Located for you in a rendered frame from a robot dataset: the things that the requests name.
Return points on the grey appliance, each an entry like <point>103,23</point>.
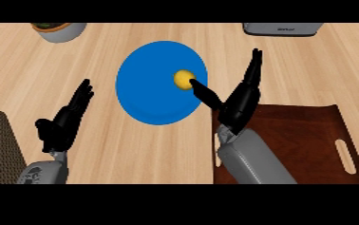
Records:
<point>282,28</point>

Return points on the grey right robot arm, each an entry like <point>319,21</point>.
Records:
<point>250,157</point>

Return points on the grey plant pot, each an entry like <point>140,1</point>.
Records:
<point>61,31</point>

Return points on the brown wooden tray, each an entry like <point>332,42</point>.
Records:
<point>298,134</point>

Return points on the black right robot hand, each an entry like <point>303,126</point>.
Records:
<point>241,103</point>

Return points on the dark woven mat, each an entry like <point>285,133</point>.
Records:
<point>9,153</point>

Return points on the blue round plate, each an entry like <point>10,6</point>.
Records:
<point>154,86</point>

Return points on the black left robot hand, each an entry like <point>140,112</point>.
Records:
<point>65,121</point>

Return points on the yellow lemon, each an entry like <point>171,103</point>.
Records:
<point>182,78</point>

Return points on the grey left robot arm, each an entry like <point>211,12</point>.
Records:
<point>44,170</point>

